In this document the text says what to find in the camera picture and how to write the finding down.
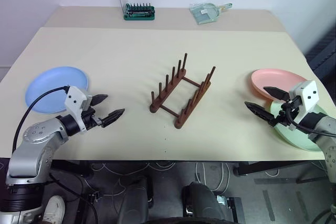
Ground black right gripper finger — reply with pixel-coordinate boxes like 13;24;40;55
244;101;276;125
262;86;290;102

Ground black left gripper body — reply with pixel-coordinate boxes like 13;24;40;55
81;106;103;131

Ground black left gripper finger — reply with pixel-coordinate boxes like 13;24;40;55
90;93;109;107
101;108;126;130

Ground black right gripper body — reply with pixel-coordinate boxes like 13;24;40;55
268;95;303;130

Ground pink plate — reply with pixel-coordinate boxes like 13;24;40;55
250;68;308;99

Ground light green plate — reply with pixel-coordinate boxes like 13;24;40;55
269;99;327;153

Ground blue plate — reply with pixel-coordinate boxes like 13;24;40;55
25;66;91;115

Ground brown wooden dish rack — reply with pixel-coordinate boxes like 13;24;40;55
149;52;217;130

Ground black chair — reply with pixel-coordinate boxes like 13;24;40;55
304;19;336;99

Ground dark grey rounded shape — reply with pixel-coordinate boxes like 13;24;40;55
182;181;221;224
118;176;155;224

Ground white shoe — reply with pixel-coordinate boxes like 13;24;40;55
41;195;66;224

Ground light green packaged dustpan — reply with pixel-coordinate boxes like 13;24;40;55
189;2;234;26

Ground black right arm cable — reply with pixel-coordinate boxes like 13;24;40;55
285;105;336;137

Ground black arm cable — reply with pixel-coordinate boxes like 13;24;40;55
12;85;70;154
285;105;336;137

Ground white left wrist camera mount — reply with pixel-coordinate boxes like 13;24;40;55
64;85;93;133

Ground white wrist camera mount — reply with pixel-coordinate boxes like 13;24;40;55
64;85;93;133
288;80;320;116

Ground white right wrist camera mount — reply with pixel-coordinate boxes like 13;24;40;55
288;80;320;116

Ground black table frame bar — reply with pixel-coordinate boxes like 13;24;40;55
234;159;328;184

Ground white floor cable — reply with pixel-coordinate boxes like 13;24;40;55
194;162;229;191
89;162;177;178

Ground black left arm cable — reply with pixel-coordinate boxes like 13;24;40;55
12;85;70;154

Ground thin black floor cable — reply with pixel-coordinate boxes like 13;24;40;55
49;176;101;224

